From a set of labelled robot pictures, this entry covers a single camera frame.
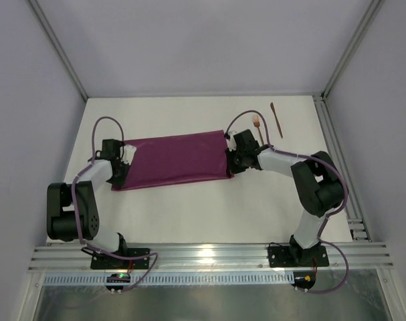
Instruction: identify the purple satin napkin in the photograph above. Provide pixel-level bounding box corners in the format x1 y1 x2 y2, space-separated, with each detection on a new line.
112 130 231 191

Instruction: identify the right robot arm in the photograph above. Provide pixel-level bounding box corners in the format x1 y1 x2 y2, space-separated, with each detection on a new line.
224 130 346 268

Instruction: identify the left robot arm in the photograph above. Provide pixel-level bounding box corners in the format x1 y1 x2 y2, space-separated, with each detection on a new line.
46 139 137 259

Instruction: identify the copper fork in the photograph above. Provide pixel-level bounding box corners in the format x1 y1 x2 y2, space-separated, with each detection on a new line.
252 114 266 145

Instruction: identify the copper knife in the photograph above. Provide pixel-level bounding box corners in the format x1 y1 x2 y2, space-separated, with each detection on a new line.
270 102 284 139

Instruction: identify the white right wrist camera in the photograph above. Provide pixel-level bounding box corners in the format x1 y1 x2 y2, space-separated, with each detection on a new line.
224 130 237 151

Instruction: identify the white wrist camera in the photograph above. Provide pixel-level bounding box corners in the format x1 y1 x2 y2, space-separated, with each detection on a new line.
121 144 137 165
224 130 237 151

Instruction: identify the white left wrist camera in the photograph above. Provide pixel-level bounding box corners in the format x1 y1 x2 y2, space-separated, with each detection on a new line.
121 144 137 165

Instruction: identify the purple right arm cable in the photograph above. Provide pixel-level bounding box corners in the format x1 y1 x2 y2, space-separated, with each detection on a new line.
225 109 350 295

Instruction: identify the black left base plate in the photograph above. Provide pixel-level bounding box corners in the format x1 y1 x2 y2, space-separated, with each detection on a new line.
90 247 150 270

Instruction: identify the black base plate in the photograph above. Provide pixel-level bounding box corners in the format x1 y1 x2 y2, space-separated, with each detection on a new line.
90 247 150 270
268 243 330 268

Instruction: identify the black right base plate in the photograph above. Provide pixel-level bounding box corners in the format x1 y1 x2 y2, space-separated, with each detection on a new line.
268 243 330 268

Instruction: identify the aluminium front rail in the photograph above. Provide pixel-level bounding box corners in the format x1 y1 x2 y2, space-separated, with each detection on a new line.
28 242 394 273

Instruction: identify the aluminium rail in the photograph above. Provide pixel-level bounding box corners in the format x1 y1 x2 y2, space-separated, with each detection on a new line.
28 242 394 273
313 94 372 242

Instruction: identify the slotted grey cable duct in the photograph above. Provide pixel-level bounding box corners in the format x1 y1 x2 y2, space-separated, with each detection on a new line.
43 270 294 286

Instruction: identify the aluminium right side rail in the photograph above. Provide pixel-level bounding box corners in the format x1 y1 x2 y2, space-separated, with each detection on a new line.
313 94 372 242

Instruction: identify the aluminium left corner post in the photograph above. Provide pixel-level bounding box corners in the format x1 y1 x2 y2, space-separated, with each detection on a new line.
26 0 89 102

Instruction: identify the aluminium corner post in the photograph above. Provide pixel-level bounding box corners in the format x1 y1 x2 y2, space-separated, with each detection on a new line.
26 0 89 102
321 0 385 100

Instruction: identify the aluminium right corner post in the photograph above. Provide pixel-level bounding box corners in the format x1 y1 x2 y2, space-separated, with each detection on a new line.
321 0 385 100

